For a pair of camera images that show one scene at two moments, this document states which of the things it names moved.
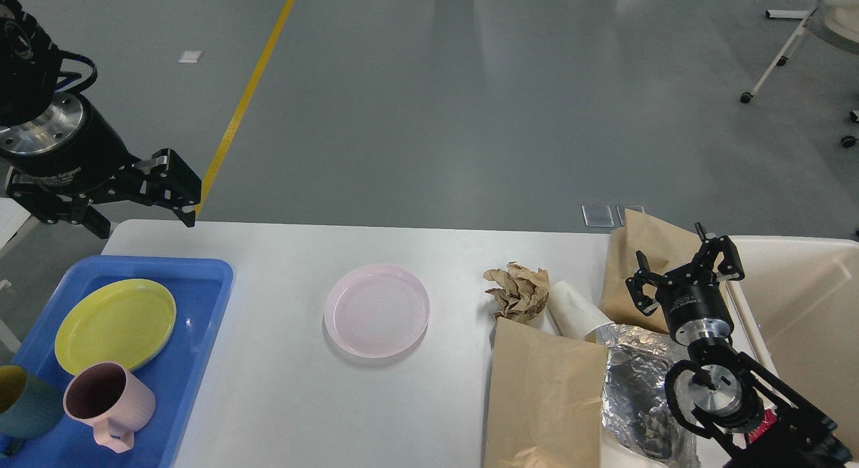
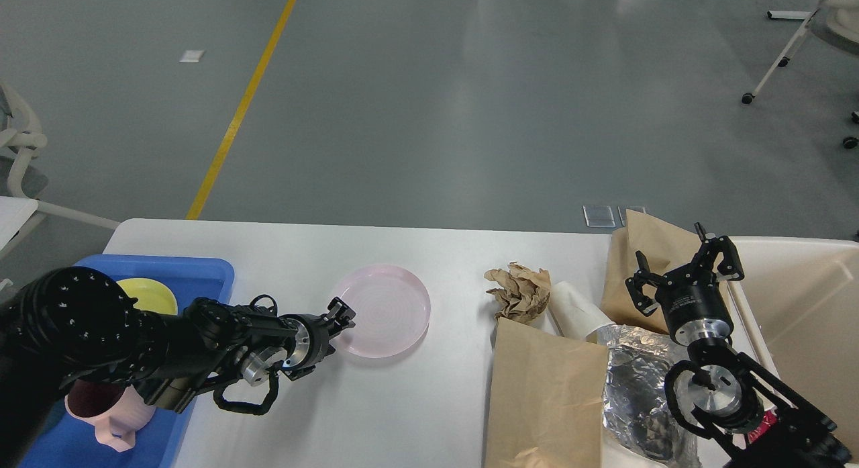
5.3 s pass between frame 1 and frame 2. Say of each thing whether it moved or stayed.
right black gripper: stayed
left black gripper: moved
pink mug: stayed
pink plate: stayed
